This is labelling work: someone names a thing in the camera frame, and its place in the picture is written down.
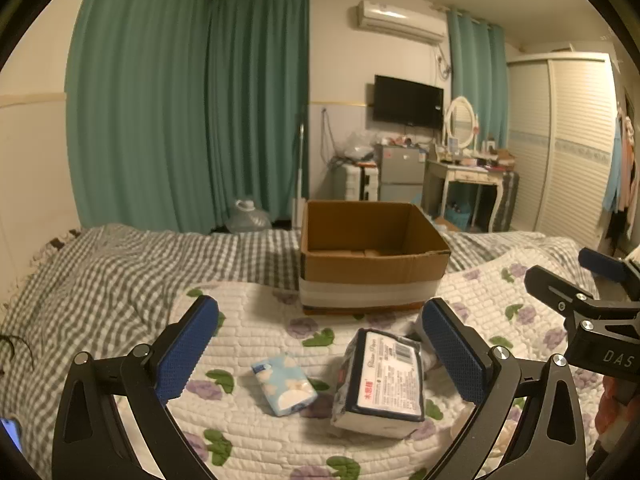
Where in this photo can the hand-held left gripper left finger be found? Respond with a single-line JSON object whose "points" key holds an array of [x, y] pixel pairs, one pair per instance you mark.
{"points": [[187, 350]]}

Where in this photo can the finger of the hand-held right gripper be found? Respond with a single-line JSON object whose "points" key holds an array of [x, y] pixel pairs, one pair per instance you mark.
{"points": [[552, 285], [602, 264]]}

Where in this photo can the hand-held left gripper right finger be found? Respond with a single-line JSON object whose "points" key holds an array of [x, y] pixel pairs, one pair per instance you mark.
{"points": [[452, 355]]}

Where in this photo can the large tissue pack dark label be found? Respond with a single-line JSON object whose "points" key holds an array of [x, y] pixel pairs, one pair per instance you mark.
{"points": [[385, 385]]}

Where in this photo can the small blue tissue packet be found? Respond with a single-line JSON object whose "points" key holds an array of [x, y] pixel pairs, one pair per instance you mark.
{"points": [[282, 385]]}

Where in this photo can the hanging clothes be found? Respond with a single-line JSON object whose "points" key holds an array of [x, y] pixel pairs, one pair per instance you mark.
{"points": [[622, 170]]}

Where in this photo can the white floral quilt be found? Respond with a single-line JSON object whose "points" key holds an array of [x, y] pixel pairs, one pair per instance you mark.
{"points": [[280, 320]]}

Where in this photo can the grey checked blanket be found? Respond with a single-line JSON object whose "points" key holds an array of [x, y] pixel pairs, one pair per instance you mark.
{"points": [[100, 285]]}

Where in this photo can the blue plastic basket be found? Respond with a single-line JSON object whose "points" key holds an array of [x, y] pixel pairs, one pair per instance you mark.
{"points": [[457, 217]]}

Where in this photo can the white louvred wardrobe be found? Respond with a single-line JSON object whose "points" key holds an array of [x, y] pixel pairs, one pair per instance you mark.
{"points": [[565, 150]]}

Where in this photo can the brown floor cardboard box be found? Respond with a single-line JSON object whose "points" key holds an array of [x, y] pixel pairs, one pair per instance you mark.
{"points": [[442, 224]]}

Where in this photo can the dressing table clutter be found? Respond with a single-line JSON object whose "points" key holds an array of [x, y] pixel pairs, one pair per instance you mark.
{"points": [[492, 157]]}

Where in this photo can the white dressing table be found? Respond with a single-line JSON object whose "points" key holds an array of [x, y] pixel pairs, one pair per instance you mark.
{"points": [[460, 174]]}

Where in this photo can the clear plastic water jug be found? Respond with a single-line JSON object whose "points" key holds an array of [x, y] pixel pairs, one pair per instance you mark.
{"points": [[247, 217]]}

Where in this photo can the dark tangled strands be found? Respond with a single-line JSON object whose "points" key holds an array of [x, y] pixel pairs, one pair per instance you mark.
{"points": [[15, 346]]}

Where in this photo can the white oval mirror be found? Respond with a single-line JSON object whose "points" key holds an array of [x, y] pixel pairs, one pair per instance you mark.
{"points": [[460, 120]]}

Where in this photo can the small grey fridge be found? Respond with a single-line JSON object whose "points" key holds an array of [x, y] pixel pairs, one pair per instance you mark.
{"points": [[400, 170]]}

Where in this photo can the white suitcase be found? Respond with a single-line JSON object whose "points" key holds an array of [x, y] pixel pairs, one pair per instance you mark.
{"points": [[360, 182]]}

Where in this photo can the smartphone with lit screen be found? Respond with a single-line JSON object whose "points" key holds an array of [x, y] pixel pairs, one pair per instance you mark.
{"points": [[10, 435]]}

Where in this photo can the fridge top clutter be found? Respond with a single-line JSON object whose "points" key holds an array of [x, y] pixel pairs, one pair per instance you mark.
{"points": [[402, 141]]}

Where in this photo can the white mop pole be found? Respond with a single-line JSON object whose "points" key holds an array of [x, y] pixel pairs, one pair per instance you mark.
{"points": [[300, 175]]}

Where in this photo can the light green window curtain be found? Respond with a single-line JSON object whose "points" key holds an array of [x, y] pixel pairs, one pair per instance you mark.
{"points": [[477, 80]]}

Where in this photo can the clear plastic bag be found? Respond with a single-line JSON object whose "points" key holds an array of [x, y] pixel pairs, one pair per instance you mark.
{"points": [[356, 146]]}

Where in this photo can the wide green curtain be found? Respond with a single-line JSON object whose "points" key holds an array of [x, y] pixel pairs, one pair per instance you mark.
{"points": [[140, 110]]}

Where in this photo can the narrow green curtain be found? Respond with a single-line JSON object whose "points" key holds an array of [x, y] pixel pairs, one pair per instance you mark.
{"points": [[257, 110]]}

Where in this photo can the white air conditioner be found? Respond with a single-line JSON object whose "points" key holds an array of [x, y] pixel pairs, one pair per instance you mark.
{"points": [[400, 20]]}

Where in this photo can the black wall television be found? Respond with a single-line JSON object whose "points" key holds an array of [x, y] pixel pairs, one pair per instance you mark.
{"points": [[407, 102]]}

